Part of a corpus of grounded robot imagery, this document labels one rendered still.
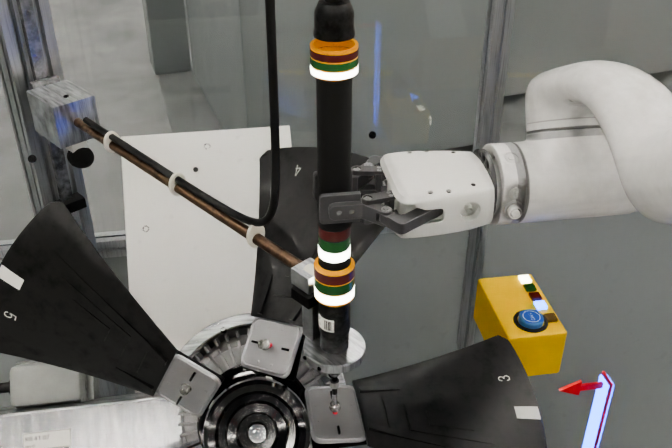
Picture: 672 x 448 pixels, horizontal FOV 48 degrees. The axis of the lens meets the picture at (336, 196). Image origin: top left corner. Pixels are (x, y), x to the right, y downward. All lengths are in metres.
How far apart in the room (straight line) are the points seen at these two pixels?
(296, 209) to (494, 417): 0.36
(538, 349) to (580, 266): 0.64
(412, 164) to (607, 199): 0.20
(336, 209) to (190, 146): 0.50
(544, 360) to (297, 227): 0.53
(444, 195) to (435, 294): 1.08
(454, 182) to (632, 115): 0.17
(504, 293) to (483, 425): 0.40
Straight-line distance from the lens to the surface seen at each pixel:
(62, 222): 0.91
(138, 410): 1.05
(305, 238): 0.94
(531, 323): 1.27
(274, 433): 0.89
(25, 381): 1.11
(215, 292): 1.16
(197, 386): 0.93
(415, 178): 0.75
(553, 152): 0.78
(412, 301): 1.79
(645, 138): 0.68
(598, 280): 1.94
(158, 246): 1.17
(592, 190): 0.79
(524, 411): 1.01
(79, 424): 1.07
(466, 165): 0.77
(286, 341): 0.92
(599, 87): 0.72
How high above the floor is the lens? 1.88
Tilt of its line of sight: 31 degrees down
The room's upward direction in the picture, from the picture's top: straight up
